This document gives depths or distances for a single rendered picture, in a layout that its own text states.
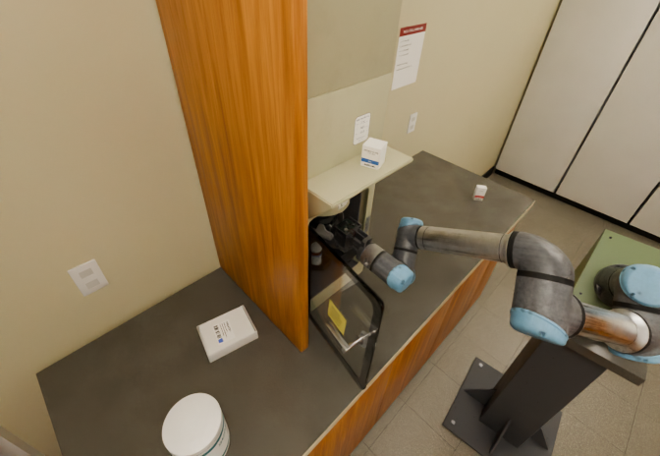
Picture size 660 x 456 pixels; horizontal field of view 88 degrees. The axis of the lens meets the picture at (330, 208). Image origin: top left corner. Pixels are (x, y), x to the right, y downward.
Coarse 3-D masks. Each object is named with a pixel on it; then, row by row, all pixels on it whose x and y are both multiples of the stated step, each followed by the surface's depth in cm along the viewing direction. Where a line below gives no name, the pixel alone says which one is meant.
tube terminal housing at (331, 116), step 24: (336, 96) 77; (360, 96) 83; (384, 96) 90; (312, 120) 75; (336, 120) 81; (384, 120) 96; (312, 144) 79; (336, 144) 85; (360, 144) 93; (312, 168) 83; (360, 216) 118; (360, 264) 131
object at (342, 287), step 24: (312, 240) 88; (312, 264) 94; (336, 264) 81; (312, 288) 100; (336, 288) 86; (360, 288) 75; (312, 312) 107; (360, 312) 79; (360, 336) 83; (360, 360) 88; (360, 384) 94
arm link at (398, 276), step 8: (376, 256) 99; (384, 256) 99; (392, 256) 100; (376, 264) 98; (384, 264) 97; (392, 264) 97; (400, 264) 97; (376, 272) 99; (384, 272) 97; (392, 272) 96; (400, 272) 95; (408, 272) 95; (384, 280) 98; (392, 280) 96; (400, 280) 94; (408, 280) 96; (392, 288) 99; (400, 288) 95
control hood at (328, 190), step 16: (352, 160) 91; (400, 160) 92; (320, 176) 85; (336, 176) 85; (352, 176) 85; (368, 176) 86; (384, 176) 87; (320, 192) 80; (336, 192) 80; (352, 192) 80; (320, 208) 80
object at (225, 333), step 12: (228, 312) 114; (240, 312) 115; (204, 324) 110; (216, 324) 110; (228, 324) 111; (240, 324) 111; (252, 324) 111; (204, 336) 107; (216, 336) 107; (228, 336) 107; (240, 336) 108; (252, 336) 109; (204, 348) 104; (216, 348) 104; (228, 348) 105
